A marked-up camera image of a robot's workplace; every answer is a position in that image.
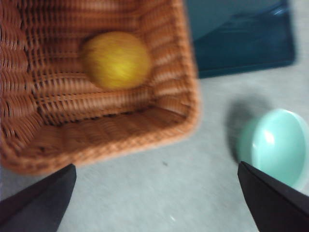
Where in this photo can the teal ribbed bowl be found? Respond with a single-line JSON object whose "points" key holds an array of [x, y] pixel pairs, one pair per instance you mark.
{"points": [[277, 145]]}

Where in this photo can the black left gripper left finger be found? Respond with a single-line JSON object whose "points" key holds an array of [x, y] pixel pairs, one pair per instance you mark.
{"points": [[36, 207]]}

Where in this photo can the brown kiwifruit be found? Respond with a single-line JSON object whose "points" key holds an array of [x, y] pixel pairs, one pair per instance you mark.
{"points": [[116, 60]]}

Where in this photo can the brown wicker basket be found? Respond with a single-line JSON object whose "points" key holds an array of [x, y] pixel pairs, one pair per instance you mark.
{"points": [[96, 125]]}

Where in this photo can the dark rectangular tray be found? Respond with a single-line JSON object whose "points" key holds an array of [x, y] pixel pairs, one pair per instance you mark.
{"points": [[241, 43]]}

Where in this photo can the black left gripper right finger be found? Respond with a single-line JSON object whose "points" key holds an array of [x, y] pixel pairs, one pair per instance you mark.
{"points": [[277, 207]]}

